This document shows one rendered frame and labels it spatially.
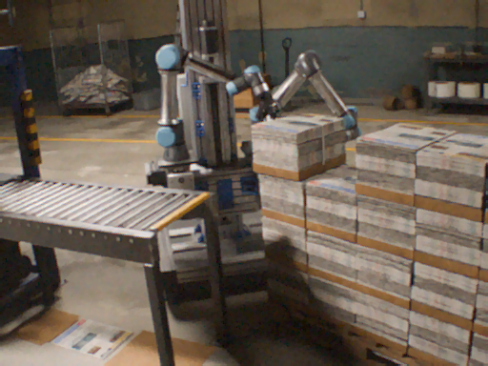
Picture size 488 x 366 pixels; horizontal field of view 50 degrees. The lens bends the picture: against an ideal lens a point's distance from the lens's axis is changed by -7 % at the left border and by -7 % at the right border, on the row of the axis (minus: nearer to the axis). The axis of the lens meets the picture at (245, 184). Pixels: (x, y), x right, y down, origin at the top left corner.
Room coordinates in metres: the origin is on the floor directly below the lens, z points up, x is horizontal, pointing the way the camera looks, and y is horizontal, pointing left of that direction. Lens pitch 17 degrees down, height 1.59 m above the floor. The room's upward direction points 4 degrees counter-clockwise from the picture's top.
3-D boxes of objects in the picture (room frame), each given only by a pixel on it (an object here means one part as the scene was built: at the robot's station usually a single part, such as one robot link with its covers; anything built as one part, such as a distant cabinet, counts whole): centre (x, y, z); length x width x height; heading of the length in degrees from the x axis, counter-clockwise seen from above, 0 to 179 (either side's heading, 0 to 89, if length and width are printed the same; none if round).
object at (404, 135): (2.19, -0.69, 1.06); 0.37 x 0.29 x 0.01; 132
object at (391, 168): (2.19, -0.69, 0.95); 0.38 x 0.29 x 0.23; 132
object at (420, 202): (1.97, -0.88, 0.86); 0.38 x 0.29 x 0.04; 132
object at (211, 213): (2.71, 0.75, 0.74); 1.34 x 0.05 x 0.12; 64
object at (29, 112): (3.16, 1.26, 1.05); 0.05 x 0.05 x 0.45; 64
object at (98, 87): (10.23, 2.71, 0.85); 1.21 x 0.83 x 1.71; 64
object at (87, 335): (2.50, 0.89, 0.00); 0.37 x 0.28 x 0.01; 64
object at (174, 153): (3.05, 0.38, 0.87); 0.15 x 0.15 x 0.10
